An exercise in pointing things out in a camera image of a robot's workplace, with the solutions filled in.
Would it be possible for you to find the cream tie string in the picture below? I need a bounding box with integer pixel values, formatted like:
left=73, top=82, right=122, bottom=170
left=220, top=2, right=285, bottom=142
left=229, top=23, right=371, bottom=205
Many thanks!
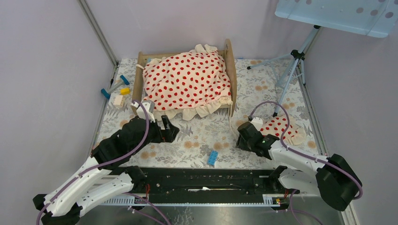
left=228, top=107, right=241, bottom=137

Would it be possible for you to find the large strawberry print cushion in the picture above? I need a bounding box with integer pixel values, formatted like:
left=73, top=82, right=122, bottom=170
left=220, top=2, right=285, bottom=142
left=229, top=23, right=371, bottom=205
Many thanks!
left=140, top=44, right=234, bottom=122

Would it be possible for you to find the wooden pet bed frame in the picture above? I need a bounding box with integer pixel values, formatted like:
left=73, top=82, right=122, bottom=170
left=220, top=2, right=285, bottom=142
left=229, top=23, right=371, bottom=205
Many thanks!
left=130, top=38, right=238, bottom=118

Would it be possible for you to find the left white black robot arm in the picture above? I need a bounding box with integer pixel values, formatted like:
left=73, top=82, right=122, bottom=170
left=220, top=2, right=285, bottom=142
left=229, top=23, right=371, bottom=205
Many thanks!
left=33, top=116, right=180, bottom=225

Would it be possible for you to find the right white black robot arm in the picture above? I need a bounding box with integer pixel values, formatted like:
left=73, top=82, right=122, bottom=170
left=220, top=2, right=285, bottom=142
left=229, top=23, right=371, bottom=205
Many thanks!
left=237, top=121, right=363, bottom=211

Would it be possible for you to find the blue toy brick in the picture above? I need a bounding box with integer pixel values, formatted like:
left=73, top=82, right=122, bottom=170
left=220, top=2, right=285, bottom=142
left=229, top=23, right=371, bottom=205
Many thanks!
left=207, top=150, right=218, bottom=166

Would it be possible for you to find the small strawberry print pillow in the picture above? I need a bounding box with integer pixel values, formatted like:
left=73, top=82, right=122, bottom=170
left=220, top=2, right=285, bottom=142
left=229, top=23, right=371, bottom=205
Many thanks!
left=260, top=115, right=306, bottom=145

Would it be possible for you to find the beige wooden toy block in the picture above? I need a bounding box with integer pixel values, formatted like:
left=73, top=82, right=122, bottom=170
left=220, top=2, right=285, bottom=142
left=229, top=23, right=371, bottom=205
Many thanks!
left=113, top=95, right=125, bottom=108

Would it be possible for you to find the yellow toy block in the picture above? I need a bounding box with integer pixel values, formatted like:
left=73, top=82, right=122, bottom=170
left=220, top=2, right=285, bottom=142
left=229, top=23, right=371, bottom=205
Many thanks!
left=120, top=88, right=130, bottom=96

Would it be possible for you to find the floral table mat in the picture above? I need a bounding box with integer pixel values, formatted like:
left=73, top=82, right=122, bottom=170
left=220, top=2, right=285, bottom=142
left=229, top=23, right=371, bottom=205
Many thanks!
left=94, top=59, right=322, bottom=169

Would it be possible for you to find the grey tripod stand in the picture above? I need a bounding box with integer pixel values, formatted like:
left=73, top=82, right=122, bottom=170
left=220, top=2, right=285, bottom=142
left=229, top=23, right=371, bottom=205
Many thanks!
left=247, top=25, right=321, bottom=116

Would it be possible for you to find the light blue perforated tray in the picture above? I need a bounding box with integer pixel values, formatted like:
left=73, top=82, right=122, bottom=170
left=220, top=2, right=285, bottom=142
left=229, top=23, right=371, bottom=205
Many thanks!
left=275, top=0, right=398, bottom=38

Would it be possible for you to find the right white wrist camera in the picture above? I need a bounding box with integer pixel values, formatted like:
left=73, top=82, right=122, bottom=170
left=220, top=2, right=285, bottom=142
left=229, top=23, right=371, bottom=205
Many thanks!
left=250, top=117, right=264, bottom=131

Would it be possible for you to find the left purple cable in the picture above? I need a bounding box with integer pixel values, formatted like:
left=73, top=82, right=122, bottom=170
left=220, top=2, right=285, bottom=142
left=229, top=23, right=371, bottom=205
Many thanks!
left=36, top=100, right=172, bottom=225

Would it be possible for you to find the purple cable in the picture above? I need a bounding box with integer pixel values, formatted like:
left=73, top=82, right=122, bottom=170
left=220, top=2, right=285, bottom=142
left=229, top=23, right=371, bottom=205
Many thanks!
left=248, top=101, right=364, bottom=225
left=36, top=100, right=172, bottom=225

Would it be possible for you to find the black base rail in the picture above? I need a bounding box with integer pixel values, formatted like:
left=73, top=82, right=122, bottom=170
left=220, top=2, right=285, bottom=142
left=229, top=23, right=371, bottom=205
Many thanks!
left=102, top=166, right=301, bottom=206

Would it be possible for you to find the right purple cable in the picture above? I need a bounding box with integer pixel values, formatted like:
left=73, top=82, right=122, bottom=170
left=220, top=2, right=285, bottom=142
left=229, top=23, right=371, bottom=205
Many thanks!
left=248, top=101, right=364, bottom=225

